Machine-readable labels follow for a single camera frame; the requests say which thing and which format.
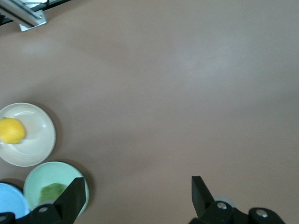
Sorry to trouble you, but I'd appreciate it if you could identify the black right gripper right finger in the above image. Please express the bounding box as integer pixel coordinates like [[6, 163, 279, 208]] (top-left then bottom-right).
[[188, 176, 285, 224]]

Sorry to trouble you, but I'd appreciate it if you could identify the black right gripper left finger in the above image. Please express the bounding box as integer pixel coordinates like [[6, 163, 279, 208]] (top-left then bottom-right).
[[0, 177, 86, 224]]

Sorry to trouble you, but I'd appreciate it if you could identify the green lettuce leaf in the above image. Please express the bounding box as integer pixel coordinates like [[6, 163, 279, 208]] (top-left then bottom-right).
[[39, 183, 68, 203]]

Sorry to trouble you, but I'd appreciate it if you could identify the yellow lemon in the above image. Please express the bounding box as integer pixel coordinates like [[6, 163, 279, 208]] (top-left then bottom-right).
[[0, 117, 26, 144]]

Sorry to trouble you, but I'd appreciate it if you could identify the mint green round plate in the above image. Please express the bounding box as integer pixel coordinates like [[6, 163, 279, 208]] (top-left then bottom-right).
[[23, 161, 90, 217]]

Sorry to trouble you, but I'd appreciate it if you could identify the blue round plate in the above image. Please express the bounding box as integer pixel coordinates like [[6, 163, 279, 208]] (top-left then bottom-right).
[[0, 182, 30, 220]]

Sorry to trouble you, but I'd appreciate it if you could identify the white round plate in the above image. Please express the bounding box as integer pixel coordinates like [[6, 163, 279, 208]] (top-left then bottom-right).
[[0, 102, 57, 167]]

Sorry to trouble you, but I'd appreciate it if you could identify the aluminium post with bracket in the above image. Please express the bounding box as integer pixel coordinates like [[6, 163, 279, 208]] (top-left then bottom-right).
[[0, 0, 48, 32]]

